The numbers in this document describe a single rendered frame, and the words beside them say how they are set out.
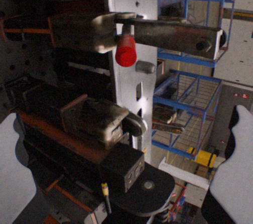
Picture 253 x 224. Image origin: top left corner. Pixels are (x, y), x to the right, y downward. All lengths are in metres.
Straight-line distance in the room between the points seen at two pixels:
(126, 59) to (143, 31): 0.12
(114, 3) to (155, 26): 0.14
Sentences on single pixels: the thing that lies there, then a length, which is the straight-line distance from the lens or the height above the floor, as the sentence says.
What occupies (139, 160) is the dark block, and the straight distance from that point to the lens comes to 0.38.
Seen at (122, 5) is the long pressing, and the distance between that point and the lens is 0.44.
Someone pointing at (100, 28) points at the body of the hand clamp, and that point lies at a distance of 0.31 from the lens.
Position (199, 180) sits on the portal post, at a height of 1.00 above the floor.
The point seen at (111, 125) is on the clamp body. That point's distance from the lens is 0.36.
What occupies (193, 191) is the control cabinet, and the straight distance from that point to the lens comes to 11.40.
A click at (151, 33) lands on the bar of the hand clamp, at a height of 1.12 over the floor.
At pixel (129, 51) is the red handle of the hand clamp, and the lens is 0.20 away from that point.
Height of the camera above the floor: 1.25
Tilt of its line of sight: 30 degrees down
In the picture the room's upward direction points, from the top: 106 degrees clockwise
